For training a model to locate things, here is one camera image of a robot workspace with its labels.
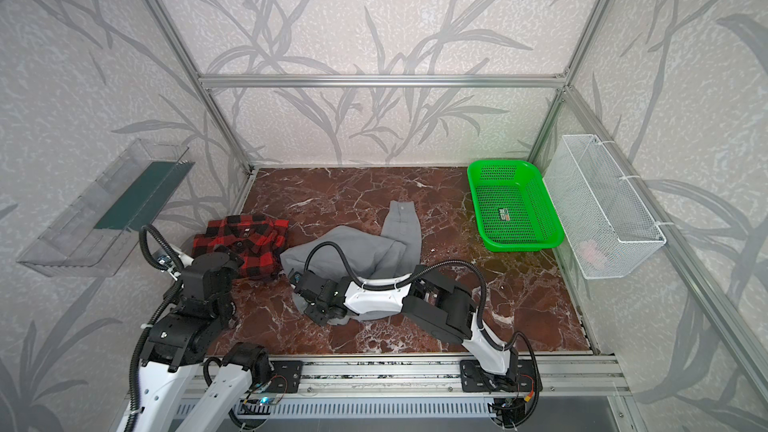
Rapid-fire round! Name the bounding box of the grey long sleeve shirt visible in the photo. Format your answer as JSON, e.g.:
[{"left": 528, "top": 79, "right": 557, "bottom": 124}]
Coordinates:
[{"left": 279, "top": 200, "right": 424, "bottom": 322}]

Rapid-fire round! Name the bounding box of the green plastic basket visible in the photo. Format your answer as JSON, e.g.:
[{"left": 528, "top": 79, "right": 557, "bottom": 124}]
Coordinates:
[{"left": 467, "top": 159, "right": 565, "bottom": 253}]

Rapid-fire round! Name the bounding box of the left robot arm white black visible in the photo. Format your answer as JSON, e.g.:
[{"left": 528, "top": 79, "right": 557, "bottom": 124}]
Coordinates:
[{"left": 118, "top": 224, "right": 273, "bottom": 431}]

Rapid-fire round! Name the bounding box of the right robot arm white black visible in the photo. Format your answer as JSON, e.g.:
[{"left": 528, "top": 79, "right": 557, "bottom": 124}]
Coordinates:
[{"left": 288, "top": 241, "right": 541, "bottom": 402}]

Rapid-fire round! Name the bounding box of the red black plaid folded shirt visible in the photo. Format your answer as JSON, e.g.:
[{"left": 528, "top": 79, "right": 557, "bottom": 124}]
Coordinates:
[{"left": 192, "top": 214, "right": 290, "bottom": 281}]

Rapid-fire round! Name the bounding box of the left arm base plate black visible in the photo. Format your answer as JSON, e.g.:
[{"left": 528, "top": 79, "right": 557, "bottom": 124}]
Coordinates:
[{"left": 265, "top": 360, "right": 304, "bottom": 394}]

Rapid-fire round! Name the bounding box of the clear plastic wall bin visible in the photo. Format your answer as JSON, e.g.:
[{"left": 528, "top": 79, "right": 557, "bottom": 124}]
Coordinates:
[{"left": 17, "top": 139, "right": 195, "bottom": 278}]

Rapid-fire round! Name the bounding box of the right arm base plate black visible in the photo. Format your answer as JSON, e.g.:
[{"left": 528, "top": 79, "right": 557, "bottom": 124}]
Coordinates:
[{"left": 459, "top": 356, "right": 543, "bottom": 395}]

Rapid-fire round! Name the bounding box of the aluminium front rail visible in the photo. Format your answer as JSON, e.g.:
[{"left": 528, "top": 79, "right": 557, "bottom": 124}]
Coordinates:
[{"left": 270, "top": 353, "right": 631, "bottom": 402}]

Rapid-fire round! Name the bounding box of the pink item in wire basket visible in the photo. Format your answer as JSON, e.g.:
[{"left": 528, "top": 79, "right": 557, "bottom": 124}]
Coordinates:
[{"left": 578, "top": 240, "right": 607, "bottom": 269}]

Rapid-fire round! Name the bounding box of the white wire mesh basket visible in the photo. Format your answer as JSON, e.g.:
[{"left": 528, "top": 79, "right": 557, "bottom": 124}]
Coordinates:
[{"left": 544, "top": 134, "right": 667, "bottom": 280}]

